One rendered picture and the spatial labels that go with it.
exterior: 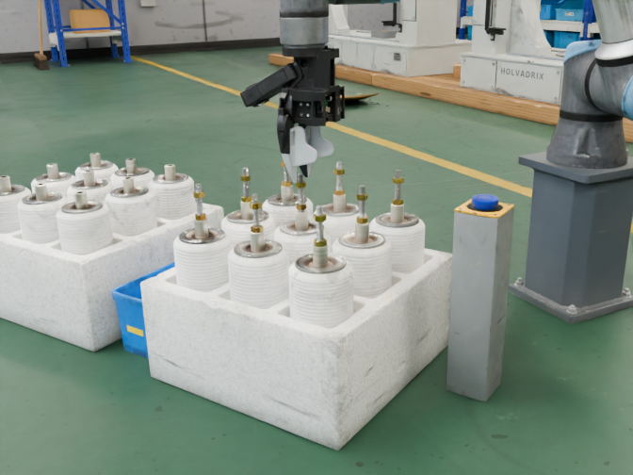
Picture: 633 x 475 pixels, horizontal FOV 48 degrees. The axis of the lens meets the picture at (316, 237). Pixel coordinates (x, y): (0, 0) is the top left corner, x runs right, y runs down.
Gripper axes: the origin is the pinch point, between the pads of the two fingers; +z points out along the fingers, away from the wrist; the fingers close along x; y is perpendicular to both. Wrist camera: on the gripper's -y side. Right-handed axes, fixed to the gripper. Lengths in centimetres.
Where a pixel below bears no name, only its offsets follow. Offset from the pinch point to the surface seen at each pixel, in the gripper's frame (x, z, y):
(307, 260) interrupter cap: -13.1, 9.6, 8.8
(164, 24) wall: 489, 7, -425
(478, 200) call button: 2.3, 2.0, 29.7
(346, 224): 8.1, 11.1, 5.0
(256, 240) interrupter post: -12.7, 7.9, -0.2
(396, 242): 5.9, 12.1, 15.3
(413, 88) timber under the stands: 305, 31, -92
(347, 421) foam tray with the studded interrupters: -19.2, 31.1, 18.0
